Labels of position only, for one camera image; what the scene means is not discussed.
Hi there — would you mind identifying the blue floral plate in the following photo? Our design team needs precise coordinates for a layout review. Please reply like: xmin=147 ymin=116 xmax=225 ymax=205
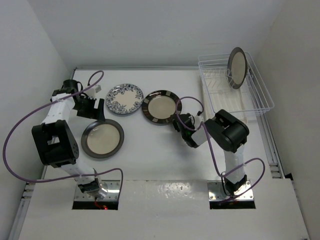
xmin=105 ymin=83 xmax=144 ymax=115

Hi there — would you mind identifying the white wire dish rack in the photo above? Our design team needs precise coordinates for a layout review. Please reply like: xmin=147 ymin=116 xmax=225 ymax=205
xmin=198 ymin=52 xmax=275 ymax=121

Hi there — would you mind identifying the grey rim plate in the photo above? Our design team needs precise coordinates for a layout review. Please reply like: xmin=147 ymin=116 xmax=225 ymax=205
xmin=227 ymin=47 xmax=248 ymax=90
xmin=81 ymin=119 xmax=125 ymax=159

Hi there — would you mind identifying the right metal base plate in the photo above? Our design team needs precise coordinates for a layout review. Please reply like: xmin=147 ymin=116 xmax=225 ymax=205
xmin=207 ymin=180 xmax=254 ymax=202

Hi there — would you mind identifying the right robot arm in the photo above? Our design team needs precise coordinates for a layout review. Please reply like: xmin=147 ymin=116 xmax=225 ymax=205
xmin=171 ymin=109 xmax=250 ymax=196

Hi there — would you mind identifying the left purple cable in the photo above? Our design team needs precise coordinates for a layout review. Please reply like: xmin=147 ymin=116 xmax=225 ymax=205
xmin=2 ymin=70 xmax=124 ymax=201

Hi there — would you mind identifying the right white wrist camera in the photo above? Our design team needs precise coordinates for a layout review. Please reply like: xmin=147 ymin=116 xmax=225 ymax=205
xmin=194 ymin=114 xmax=204 ymax=130

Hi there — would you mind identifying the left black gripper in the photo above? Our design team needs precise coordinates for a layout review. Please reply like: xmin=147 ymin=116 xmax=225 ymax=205
xmin=72 ymin=95 xmax=105 ymax=121

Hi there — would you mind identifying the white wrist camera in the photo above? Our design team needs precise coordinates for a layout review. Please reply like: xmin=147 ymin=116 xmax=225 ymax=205
xmin=84 ymin=85 xmax=102 ymax=98
xmin=194 ymin=114 xmax=204 ymax=130

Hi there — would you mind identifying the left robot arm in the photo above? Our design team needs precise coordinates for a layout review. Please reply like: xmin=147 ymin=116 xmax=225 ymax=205
xmin=31 ymin=79 xmax=105 ymax=198

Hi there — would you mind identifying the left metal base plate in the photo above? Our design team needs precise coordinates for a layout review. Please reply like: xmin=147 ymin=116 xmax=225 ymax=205
xmin=73 ymin=180 xmax=121 ymax=202

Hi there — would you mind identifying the white drip tray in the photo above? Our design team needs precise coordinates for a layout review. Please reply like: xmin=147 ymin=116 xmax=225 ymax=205
xmin=202 ymin=67 xmax=257 ymax=124

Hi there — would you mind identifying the dark patterned rim plate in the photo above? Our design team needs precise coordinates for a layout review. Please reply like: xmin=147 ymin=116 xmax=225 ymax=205
xmin=141 ymin=90 xmax=183 ymax=125

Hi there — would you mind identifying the metal base plate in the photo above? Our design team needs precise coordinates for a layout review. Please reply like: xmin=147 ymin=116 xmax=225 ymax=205
xmin=207 ymin=180 xmax=254 ymax=202
xmin=73 ymin=180 xmax=121 ymax=202

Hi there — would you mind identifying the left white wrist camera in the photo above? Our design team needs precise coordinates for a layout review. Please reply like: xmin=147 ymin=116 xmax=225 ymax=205
xmin=84 ymin=85 xmax=102 ymax=98

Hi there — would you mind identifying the white front board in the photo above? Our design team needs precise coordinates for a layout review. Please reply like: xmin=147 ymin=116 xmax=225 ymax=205
xmin=19 ymin=179 xmax=309 ymax=240

